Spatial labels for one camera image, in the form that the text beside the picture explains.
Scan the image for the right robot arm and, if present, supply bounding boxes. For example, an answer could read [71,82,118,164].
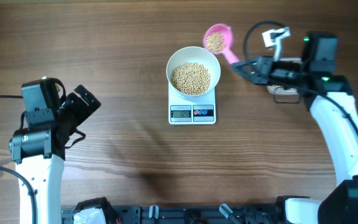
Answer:
[231,32,358,223]

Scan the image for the white digital kitchen scale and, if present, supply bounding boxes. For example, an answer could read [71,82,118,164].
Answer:
[168,84,217,125]

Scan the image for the clear plastic container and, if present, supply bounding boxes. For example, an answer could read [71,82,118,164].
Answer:
[267,57,302,96]

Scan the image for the soybeans in scoop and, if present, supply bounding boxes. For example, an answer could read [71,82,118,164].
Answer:
[206,32,226,54]

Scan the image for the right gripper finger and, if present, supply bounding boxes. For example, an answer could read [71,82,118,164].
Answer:
[231,56,274,73]
[233,63,272,85]

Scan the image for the pink measuring scoop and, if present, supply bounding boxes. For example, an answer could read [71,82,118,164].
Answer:
[203,23,239,65]

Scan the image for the soybeans in bowl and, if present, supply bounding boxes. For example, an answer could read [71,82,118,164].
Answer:
[171,62,211,95]

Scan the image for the white bowl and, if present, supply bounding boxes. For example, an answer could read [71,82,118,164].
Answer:
[166,46,221,98]

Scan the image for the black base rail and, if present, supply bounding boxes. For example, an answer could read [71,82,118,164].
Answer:
[62,197,284,224]

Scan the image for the left black cable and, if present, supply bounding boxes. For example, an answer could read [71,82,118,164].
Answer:
[0,95,39,224]

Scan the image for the right black cable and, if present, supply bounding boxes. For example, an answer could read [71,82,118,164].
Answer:
[243,20,358,181]

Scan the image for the black cable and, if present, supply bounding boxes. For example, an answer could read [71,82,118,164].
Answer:
[243,20,358,181]
[0,95,39,224]

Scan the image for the soybeans pile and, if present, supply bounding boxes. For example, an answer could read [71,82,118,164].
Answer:
[272,85,296,91]

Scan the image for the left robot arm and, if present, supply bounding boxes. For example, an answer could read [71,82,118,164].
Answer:
[9,78,101,223]

